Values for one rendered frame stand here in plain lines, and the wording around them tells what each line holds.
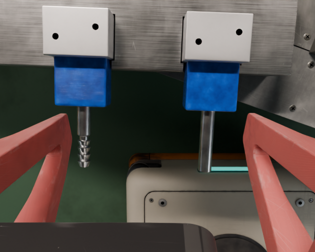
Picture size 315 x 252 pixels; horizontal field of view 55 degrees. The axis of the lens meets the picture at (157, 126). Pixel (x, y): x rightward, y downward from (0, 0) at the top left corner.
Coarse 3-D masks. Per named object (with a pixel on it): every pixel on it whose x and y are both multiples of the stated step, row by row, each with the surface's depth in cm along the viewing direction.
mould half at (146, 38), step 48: (0, 0) 25; (48, 0) 25; (96, 0) 25; (144, 0) 25; (192, 0) 25; (240, 0) 25; (288, 0) 25; (0, 48) 26; (144, 48) 26; (288, 48) 26
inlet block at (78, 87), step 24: (48, 24) 23; (72, 24) 23; (96, 24) 23; (48, 48) 23; (72, 48) 23; (96, 48) 23; (72, 72) 25; (96, 72) 25; (72, 96) 25; (96, 96) 25
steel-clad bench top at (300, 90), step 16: (304, 0) 30; (304, 16) 30; (304, 32) 31; (304, 48) 31; (304, 64) 31; (240, 80) 31; (256, 80) 31; (272, 80) 31; (288, 80) 31; (304, 80) 31; (240, 96) 32; (256, 96) 32; (272, 96) 32; (288, 96) 32; (304, 96) 32; (272, 112) 32; (288, 112) 32; (304, 112) 32
